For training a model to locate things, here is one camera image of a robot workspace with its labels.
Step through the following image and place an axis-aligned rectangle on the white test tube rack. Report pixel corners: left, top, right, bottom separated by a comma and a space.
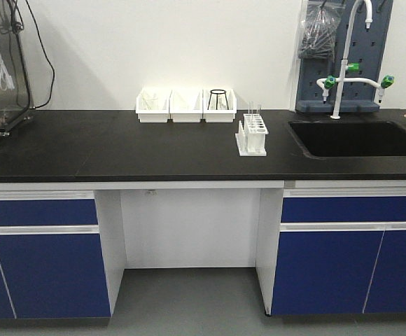
235, 113, 269, 156

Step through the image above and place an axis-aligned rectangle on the left glass test tube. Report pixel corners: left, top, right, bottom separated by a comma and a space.
248, 101, 254, 114

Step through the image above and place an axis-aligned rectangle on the blue-grey pegboard drying rack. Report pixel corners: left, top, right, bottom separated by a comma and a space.
295, 1, 393, 114

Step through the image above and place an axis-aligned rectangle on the middle white storage bin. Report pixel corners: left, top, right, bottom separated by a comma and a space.
169, 88, 202, 123

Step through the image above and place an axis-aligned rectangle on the white storage bin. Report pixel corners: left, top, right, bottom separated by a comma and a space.
202, 88, 237, 123
169, 88, 202, 123
136, 87, 172, 123

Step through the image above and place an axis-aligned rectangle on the right white storage bin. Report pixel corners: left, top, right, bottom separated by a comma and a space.
202, 88, 237, 123

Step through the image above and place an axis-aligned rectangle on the black metal tripod stand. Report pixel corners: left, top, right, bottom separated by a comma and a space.
207, 89, 230, 111

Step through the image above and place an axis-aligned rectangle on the left white storage bin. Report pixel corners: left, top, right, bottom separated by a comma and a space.
136, 87, 172, 123

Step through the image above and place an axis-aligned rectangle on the black lab sink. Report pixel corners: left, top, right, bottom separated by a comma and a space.
288, 121, 406, 158

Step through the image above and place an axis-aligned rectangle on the white gooseneck lab faucet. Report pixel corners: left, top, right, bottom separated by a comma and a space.
316, 0, 394, 120

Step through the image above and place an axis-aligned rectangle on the plastic bag of pegs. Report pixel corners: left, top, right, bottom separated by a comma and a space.
297, 1, 346, 60

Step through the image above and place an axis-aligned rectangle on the right blue cabinet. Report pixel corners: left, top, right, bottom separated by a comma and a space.
267, 190, 406, 315

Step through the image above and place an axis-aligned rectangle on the blue cabinet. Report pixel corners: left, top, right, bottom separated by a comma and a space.
267, 190, 406, 315
0, 191, 112, 319

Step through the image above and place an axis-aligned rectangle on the left blue cabinet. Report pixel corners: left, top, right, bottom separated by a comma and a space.
0, 191, 112, 319

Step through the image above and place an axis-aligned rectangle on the steel and glass apparatus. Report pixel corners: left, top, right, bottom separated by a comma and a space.
0, 1, 33, 139

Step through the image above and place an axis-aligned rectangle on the black power cable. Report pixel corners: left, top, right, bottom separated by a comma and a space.
23, 0, 56, 110

